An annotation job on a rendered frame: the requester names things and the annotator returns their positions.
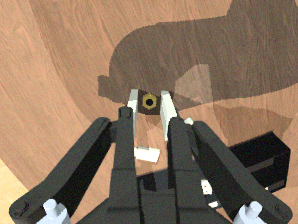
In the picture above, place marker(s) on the white domino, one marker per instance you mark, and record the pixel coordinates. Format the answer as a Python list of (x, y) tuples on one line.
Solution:
[(206, 187)]

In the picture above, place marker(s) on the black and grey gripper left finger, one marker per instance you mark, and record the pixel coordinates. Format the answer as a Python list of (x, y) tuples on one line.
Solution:
[(55, 200)]

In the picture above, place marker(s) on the black rack of bins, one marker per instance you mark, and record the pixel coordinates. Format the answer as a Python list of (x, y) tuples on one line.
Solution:
[(265, 151)]

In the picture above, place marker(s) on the brass hex nut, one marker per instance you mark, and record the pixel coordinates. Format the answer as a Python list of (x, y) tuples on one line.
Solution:
[(149, 101)]

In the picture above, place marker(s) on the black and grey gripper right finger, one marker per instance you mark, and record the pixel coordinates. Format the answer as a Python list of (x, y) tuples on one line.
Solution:
[(244, 200)]

